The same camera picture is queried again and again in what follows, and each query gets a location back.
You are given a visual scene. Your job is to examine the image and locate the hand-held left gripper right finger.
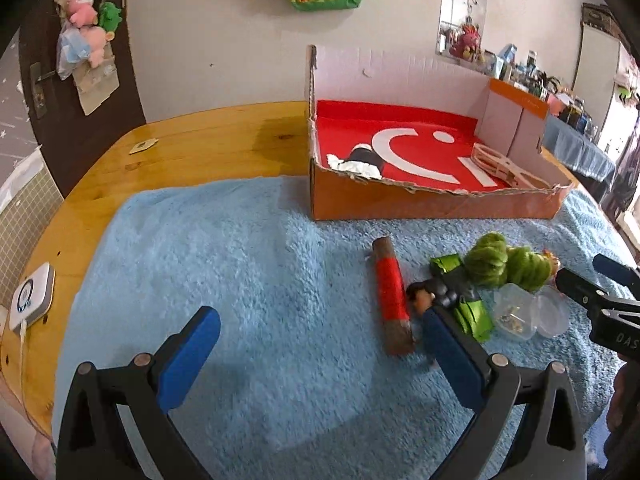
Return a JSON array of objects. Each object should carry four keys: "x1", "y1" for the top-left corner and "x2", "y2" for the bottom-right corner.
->
[{"x1": 422, "y1": 306, "x2": 587, "y2": 480}]

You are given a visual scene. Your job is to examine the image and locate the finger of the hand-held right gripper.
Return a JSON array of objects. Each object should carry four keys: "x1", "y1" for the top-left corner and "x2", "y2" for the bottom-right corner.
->
[
  {"x1": 592, "y1": 254, "x2": 640, "y2": 288},
  {"x1": 555, "y1": 266, "x2": 640, "y2": 313}
]

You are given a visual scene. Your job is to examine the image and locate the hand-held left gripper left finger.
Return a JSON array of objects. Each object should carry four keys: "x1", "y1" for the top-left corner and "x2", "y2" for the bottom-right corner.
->
[{"x1": 56, "y1": 306, "x2": 222, "y2": 480}]

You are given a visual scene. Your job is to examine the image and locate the blond-haired small doll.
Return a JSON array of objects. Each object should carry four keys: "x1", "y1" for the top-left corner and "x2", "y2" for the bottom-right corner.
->
[{"x1": 542, "y1": 251, "x2": 563, "y2": 281}]

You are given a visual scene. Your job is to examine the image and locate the round clear plastic container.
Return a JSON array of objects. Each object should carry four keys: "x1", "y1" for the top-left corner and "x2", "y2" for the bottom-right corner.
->
[{"x1": 532, "y1": 287, "x2": 571, "y2": 338}]

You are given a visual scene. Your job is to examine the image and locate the green metallic toy car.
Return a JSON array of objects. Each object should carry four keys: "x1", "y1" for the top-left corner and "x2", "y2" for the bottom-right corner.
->
[{"x1": 430, "y1": 255, "x2": 496, "y2": 343}]

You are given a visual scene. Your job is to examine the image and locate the green yarn ball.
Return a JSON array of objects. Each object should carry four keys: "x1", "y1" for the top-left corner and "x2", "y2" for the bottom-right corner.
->
[
  {"x1": 505, "y1": 247, "x2": 553, "y2": 293},
  {"x1": 464, "y1": 231, "x2": 511, "y2": 288}
]

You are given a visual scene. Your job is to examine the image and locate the dark-haired small figurine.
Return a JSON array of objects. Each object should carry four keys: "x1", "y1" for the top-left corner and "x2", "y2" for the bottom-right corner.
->
[{"x1": 406, "y1": 280, "x2": 458, "y2": 321}]

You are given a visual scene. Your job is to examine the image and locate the brown spool of red thread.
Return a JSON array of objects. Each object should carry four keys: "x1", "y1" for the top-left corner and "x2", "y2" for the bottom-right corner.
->
[{"x1": 371, "y1": 236, "x2": 416, "y2": 356}]

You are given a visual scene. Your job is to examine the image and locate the orange cardboard box red floor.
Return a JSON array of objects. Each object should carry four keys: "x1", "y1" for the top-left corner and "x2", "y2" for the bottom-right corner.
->
[{"x1": 305, "y1": 44, "x2": 581, "y2": 222}]

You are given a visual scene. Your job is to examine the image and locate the square clear plastic container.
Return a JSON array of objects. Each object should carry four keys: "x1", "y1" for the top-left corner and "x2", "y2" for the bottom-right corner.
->
[{"x1": 492, "y1": 282, "x2": 541, "y2": 341}]

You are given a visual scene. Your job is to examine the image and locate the light blue fluffy towel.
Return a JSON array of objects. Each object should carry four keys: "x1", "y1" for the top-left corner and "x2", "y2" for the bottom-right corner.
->
[{"x1": 52, "y1": 175, "x2": 636, "y2": 480}]

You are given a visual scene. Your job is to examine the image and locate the table with blue cloth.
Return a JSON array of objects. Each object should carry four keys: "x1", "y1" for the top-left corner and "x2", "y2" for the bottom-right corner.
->
[{"x1": 542, "y1": 112, "x2": 617, "y2": 186}]

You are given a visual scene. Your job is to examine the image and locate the wooden clip tongs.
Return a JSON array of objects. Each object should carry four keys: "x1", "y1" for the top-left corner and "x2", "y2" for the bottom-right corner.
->
[{"x1": 472, "y1": 142, "x2": 551, "y2": 191}]

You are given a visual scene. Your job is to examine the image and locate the white square device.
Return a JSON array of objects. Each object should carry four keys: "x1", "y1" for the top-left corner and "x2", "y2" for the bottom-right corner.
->
[{"x1": 9, "y1": 262, "x2": 55, "y2": 333}]

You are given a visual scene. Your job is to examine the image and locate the white refrigerator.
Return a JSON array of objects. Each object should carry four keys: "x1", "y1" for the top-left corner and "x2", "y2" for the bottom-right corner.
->
[{"x1": 572, "y1": 25, "x2": 640, "y2": 161}]

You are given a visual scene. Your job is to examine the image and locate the black white cloth bundle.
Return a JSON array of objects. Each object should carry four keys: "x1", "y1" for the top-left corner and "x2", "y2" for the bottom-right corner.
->
[{"x1": 326, "y1": 154, "x2": 383, "y2": 181}]

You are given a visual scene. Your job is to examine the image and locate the row of assorted bottles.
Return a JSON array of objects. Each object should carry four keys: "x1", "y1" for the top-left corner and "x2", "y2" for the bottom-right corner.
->
[{"x1": 482, "y1": 45, "x2": 601, "y2": 136}]

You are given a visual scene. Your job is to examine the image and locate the dark brown door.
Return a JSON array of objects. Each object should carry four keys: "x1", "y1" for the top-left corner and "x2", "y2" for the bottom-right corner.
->
[{"x1": 20, "y1": 0, "x2": 147, "y2": 198}]

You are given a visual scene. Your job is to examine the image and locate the dark woven basket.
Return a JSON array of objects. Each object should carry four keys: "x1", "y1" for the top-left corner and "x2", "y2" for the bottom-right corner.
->
[{"x1": 581, "y1": 2, "x2": 631, "y2": 43}]

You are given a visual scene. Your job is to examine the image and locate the pink dragon plush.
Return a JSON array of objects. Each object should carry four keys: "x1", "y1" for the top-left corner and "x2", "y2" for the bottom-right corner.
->
[{"x1": 449, "y1": 17, "x2": 485, "y2": 63}]

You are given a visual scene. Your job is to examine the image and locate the clear plastic bag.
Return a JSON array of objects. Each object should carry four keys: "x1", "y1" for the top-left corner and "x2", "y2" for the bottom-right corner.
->
[{"x1": 56, "y1": 27, "x2": 91, "y2": 81}]

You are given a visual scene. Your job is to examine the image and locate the green plush toy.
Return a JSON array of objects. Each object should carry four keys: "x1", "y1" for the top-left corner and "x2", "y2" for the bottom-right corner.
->
[{"x1": 97, "y1": 1, "x2": 123, "y2": 33}]

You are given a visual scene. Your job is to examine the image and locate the white cable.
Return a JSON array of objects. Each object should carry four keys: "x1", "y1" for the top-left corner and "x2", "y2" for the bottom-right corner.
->
[{"x1": 19, "y1": 327, "x2": 30, "y2": 386}]

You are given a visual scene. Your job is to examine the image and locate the metal door handle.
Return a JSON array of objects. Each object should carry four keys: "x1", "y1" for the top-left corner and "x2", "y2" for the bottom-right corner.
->
[{"x1": 29, "y1": 62, "x2": 56, "y2": 120}]

